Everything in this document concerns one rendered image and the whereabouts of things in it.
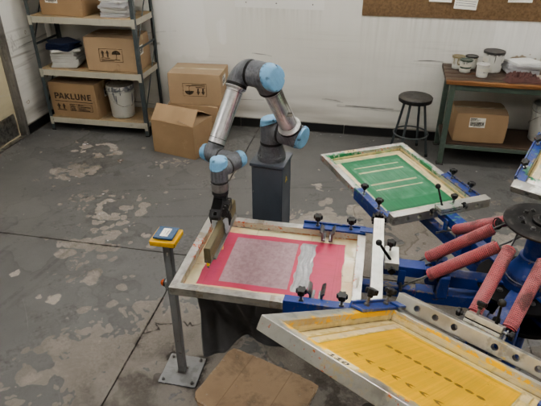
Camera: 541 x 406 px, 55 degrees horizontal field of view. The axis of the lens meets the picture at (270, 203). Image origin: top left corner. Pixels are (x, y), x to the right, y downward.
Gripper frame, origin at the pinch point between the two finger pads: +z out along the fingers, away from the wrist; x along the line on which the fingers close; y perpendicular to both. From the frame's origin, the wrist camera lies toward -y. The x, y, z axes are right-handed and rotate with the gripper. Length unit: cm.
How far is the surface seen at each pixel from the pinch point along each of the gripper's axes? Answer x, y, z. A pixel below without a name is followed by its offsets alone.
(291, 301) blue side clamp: -37.2, -30.3, 8.4
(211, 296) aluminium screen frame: -3.6, -29.3, 12.0
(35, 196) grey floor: 232, 178, 109
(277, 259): -25.2, 2.6, 13.9
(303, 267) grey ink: -37.9, -0.8, 13.6
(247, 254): -10.8, 4.2, 13.9
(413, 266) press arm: -84, -2, 5
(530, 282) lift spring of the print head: -122, -26, -11
